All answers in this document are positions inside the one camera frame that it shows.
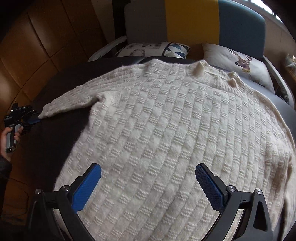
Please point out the grey yellow blue sofa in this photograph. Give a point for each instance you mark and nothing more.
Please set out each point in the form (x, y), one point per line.
(192, 20)

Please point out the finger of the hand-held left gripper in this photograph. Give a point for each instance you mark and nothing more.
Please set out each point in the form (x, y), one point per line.
(33, 120)
(26, 129)

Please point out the person's left forearm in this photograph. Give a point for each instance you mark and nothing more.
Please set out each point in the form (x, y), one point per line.
(4, 169)

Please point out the deer print pillow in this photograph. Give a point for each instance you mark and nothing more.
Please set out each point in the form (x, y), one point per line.
(222, 58)

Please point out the triangle pattern pillow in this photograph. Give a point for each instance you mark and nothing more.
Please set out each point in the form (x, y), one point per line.
(148, 49)

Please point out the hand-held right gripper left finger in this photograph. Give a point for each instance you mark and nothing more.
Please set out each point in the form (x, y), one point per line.
(87, 187)

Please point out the person's left hand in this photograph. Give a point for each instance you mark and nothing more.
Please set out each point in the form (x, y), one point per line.
(3, 143)

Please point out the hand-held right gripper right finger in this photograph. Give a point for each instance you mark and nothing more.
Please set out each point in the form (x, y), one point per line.
(209, 190)

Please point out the cream knitted towel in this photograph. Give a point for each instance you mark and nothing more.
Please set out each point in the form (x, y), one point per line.
(173, 139)

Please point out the wide barred window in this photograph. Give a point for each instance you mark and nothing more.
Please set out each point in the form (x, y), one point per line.
(269, 8)

